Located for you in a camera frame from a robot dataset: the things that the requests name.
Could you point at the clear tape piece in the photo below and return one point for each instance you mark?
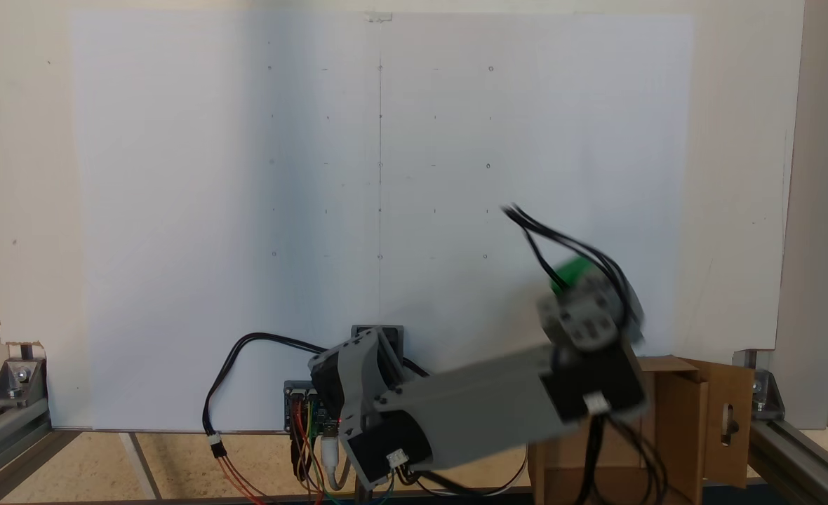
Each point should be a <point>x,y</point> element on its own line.
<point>379,16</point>

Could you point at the aluminium frame post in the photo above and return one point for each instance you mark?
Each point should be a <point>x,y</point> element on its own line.
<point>807,463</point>
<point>0,449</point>

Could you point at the brown cardboard box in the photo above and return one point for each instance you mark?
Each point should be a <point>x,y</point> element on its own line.
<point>673,435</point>

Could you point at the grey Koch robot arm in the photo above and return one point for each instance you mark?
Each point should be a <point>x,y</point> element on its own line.
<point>470,407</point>

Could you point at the motor controller circuit board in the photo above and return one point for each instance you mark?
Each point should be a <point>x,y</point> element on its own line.
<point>319,421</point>

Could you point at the wide grey aluminium beam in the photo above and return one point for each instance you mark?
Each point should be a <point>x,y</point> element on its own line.
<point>821,210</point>

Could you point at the green die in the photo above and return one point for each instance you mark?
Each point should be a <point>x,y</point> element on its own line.
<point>574,272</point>

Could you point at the metal corner bracket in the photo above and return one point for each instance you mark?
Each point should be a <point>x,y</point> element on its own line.
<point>17,382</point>
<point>765,396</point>

